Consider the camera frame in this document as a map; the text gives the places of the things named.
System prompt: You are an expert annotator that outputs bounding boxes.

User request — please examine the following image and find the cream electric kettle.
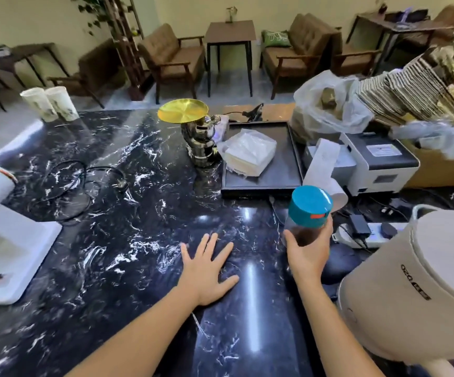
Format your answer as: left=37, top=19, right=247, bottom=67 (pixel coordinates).
left=337, top=204, right=454, bottom=377

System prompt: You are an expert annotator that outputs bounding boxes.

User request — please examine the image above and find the white paper cup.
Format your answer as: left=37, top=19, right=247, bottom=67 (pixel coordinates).
left=44, top=86, right=80, bottom=122
left=20, top=87, right=59, bottom=123

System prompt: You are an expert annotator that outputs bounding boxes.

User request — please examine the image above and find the plastic bag of napkins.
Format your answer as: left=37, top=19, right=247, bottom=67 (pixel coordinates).
left=217, top=129, right=278, bottom=177

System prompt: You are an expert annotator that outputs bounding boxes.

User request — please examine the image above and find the brown armchair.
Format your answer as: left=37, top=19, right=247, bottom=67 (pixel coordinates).
left=401, top=4, right=454, bottom=55
left=138, top=23, right=208, bottom=105
left=47, top=38, right=127, bottom=109

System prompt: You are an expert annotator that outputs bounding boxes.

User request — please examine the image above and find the green hanging plant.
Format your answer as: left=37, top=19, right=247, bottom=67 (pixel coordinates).
left=70, top=0, right=134, bottom=36

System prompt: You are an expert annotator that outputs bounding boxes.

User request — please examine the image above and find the person's right forearm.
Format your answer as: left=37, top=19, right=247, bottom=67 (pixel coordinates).
left=298, top=279, right=385, bottom=377

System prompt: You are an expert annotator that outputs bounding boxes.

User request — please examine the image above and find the black clip tool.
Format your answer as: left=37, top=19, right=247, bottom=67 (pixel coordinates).
left=242, top=103, right=264, bottom=123

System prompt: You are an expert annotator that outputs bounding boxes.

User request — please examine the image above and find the person's left hand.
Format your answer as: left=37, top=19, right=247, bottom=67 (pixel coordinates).
left=179, top=232, right=240, bottom=307

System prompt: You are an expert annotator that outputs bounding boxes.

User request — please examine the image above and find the brown sofa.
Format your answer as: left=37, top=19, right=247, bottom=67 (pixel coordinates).
left=260, top=13, right=382, bottom=100

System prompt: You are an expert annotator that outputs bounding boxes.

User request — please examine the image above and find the white machine with stand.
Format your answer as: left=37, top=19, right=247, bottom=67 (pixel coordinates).
left=0, top=163, right=63, bottom=307

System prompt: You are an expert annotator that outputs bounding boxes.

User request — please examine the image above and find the stack of cardboard cup sleeves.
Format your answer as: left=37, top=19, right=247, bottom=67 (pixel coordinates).
left=356, top=55, right=454, bottom=126

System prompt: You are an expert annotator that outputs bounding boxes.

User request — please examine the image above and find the white power strip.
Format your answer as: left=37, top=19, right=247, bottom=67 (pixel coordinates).
left=332, top=222, right=408, bottom=249

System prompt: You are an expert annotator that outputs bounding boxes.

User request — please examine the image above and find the cardboard box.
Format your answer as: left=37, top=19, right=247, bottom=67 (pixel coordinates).
left=401, top=138, right=454, bottom=189

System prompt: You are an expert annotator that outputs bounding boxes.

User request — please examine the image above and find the person's right hand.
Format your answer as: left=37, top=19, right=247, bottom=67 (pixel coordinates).
left=283, top=214, right=334, bottom=286

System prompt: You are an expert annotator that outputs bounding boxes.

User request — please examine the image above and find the black power adapter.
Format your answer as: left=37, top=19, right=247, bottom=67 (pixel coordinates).
left=349, top=214, right=372, bottom=239

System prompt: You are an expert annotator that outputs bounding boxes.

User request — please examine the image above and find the person's left forearm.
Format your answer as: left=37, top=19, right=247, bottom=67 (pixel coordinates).
left=65, top=286, right=200, bottom=377

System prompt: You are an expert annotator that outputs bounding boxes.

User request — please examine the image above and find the green cushion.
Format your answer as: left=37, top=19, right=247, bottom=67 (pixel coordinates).
left=262, top=30, right=292, bottom=48

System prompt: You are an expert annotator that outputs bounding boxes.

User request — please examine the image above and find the black cable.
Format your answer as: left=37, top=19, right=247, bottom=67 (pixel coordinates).
left=29, top=160, right=129, bottom=223

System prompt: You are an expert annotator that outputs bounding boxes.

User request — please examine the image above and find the wooden plant shelf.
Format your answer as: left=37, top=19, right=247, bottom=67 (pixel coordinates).
left=103, top=0, right=153, bottom=102

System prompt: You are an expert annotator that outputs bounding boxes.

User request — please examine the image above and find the dark wooden side table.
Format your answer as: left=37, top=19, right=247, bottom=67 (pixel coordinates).
left=205, top=20, right=257, bottom=98

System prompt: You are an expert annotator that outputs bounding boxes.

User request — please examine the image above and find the white receipt paper strip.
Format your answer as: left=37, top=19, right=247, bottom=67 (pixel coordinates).
left=303, top=138, right=348, bottom=212

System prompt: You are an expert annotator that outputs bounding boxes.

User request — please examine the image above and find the jar with teal lid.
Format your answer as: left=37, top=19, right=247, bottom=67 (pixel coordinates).
left=286, top=185, right=333, bottom=247

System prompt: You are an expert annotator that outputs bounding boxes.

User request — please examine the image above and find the black tray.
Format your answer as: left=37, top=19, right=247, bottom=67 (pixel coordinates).
left=221, top=121, right=304, bottom=199

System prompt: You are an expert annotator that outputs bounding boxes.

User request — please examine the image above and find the gold plate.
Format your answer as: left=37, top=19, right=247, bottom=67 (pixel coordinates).
left=157, top=99, right=209, bottom=124

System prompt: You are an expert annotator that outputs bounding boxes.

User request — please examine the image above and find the white receipt printer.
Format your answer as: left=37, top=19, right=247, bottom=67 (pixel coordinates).
left=303, top=132, right=421, bottom=197

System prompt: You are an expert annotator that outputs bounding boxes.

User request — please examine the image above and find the clear plastic bag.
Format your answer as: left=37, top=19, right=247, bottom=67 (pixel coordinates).
left=290, top=70, right=375, bottom=143

